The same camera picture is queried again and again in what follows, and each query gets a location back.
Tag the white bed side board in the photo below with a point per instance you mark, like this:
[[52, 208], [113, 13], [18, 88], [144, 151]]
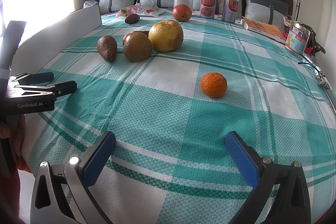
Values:
[[71, 26]]

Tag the orange cover book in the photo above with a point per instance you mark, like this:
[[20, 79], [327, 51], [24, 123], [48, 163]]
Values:
[[265, 29]]

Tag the red apple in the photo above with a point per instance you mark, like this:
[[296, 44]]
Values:
[[181, 13]]

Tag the green white plaid bed sheet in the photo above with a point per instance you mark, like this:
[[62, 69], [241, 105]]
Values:
[[170, 113]]

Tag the metal tin with colourful label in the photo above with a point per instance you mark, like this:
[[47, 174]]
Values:
[[298, 39]]

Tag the metal key bunch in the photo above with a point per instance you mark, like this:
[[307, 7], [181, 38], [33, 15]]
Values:
[[324, 81]]

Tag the brown green pear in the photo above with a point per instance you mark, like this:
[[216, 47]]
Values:
[[137, 47]]

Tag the white red snack packet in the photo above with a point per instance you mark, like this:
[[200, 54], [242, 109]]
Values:
[[149, 11]]

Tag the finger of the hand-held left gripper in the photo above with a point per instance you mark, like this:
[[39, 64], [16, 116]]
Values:
[[40, 77], [65, 87]]

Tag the brown kiwi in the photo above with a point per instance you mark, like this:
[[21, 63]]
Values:
[[132, 18]]

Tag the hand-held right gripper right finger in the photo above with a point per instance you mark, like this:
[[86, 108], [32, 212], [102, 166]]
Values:
[[241, 158]]

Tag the square orange label can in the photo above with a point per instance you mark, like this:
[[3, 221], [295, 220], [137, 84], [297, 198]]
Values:
[[230, 9]]

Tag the purple sweet potato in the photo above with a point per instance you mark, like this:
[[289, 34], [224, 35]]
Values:
[[107, 48]]

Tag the round orange label can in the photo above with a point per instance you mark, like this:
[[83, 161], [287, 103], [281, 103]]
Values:
[[208, 6]]

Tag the orange mandarin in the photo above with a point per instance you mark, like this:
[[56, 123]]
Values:
[[214, 85]]

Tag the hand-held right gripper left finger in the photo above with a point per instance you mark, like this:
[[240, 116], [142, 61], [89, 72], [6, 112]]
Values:
[[101, 158]]

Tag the pink snack packet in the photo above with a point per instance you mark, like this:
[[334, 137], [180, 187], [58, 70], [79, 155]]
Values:
[[122, 12]]

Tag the person's left hand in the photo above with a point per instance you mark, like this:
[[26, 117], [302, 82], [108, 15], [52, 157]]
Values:
[[20, 134]]

